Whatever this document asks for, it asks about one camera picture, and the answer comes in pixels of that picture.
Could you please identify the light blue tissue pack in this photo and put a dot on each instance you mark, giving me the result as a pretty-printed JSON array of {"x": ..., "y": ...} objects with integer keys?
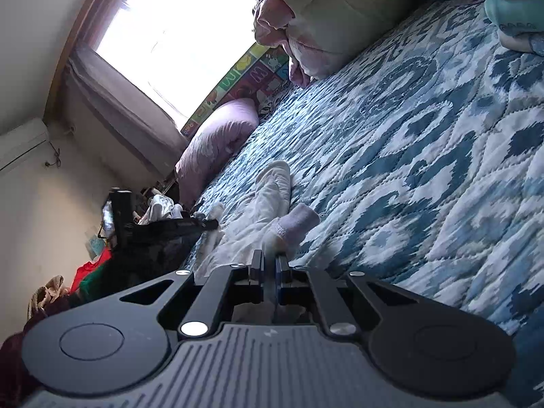
[{"x": 97, "y": 247}]

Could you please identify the light teal cushion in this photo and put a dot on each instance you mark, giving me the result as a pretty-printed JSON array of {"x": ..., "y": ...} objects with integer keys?
[{"x": 516, "y": 21}]

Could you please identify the bright window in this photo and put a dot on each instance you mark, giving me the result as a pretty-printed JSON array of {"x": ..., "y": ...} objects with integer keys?
[{"x": 178, "y": 29}]

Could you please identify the colourful alphabet foam mat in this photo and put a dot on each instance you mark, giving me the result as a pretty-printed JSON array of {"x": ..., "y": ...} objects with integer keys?
[{"x": 238, "y": 80}]

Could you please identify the dark red cloth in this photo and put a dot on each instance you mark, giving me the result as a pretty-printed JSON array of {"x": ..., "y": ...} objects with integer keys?
[{"x": 17, "y": 361}]

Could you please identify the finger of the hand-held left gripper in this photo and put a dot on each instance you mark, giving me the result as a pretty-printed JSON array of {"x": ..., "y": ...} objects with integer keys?
[{"x": 204, "y": 224}]

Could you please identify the floral white garment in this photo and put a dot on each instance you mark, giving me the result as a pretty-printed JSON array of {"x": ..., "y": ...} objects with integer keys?
[{"x": 263, "y": 204}]

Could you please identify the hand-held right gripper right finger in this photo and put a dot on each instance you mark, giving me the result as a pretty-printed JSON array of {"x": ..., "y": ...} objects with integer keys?
[{"x": 281, "y": 280}]

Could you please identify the white air conditioner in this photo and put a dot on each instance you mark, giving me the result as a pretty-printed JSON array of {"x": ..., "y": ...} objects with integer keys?
[{"x": 21, "y": 144}]

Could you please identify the red sweater with green patch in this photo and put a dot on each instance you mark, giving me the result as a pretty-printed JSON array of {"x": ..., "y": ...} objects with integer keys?
[{"x": 91, "y": 272}]

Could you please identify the blue patterned quilt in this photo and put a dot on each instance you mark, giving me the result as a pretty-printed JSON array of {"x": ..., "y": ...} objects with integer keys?
[{"x": 425, "y": 136}]

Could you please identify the purple pillow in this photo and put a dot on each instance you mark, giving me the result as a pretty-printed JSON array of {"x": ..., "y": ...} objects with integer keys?
[{"x": 221, "y": 140}]

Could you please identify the white plastic bag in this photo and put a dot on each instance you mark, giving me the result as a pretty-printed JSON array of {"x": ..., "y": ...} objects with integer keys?
[{"x": 159, "y": 210}]

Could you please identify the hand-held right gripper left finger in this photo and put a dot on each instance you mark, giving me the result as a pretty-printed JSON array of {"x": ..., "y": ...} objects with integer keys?
[{"x": 258, "y": 276}]

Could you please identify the grey curtain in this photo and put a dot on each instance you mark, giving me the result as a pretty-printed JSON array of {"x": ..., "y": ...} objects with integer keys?
[{"x": 127, "y": 110}]

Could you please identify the cream duvet with pink ruffle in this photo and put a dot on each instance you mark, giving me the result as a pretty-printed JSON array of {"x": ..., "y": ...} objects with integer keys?
[{"x": 340, "y": 17}]

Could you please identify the brown fleece blanket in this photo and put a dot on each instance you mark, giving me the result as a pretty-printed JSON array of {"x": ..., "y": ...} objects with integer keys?
[{"x": 46, "y": 293}]

